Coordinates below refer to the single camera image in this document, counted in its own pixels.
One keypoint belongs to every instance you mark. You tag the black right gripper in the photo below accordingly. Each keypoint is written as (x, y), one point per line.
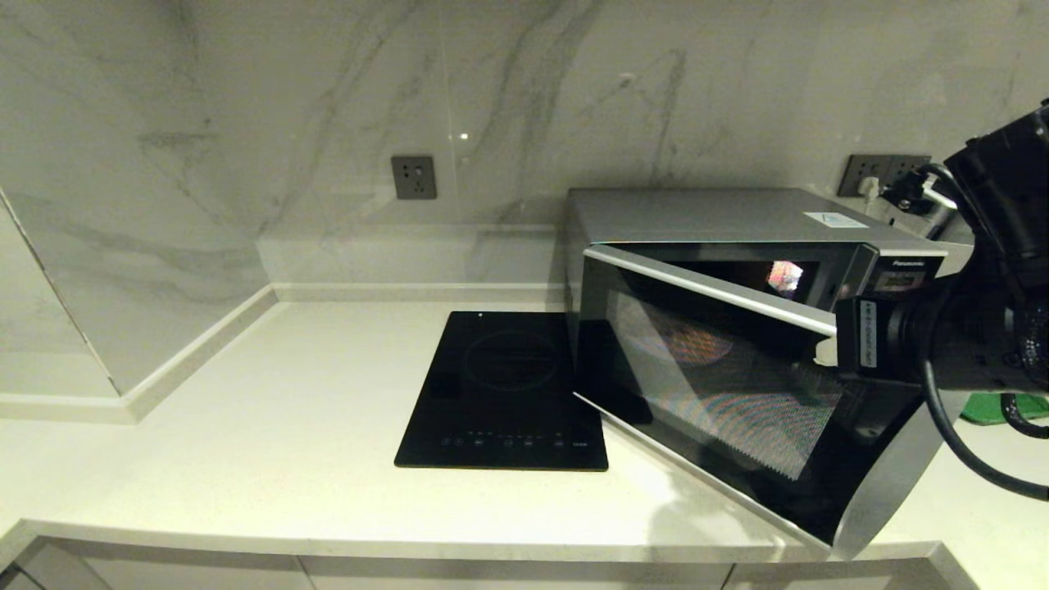
(951, 340)

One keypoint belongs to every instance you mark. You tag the dark glass microwave door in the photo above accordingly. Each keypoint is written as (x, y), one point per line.
(737, 393)

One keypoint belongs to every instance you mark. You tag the silver Panasonic microwave oven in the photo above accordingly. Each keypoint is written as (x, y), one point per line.
(697, 215)

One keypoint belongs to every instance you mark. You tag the white paper label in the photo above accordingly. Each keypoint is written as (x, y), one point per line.
(834, 220)

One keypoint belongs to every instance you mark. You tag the white power plug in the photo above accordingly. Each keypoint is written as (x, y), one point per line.
(867, 189)

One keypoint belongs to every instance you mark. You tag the green plastic tray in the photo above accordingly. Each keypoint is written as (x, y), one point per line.
(983, 408)

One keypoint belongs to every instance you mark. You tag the black induction cooktop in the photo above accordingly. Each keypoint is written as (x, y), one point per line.
(492, 393)

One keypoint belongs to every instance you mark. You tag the grey angled cabinet panel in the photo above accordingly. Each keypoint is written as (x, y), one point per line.
(57, 574)

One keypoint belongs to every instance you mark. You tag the grey side cabinet door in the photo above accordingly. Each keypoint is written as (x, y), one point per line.
(12, 583)

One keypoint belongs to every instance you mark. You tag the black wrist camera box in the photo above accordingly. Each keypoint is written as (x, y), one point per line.
(856, 336)

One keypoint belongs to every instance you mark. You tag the grey double wall socket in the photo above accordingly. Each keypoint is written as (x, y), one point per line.
(860, 166)

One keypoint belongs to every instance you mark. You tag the grey single wall socket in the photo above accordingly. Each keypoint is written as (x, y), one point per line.
(414, 177)

